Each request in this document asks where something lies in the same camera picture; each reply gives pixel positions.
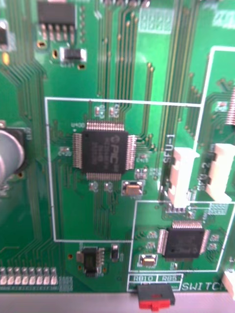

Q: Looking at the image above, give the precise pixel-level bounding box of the green circuit board grey frame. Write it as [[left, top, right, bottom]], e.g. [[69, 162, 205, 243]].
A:
[[0, 0, 235, 313]]

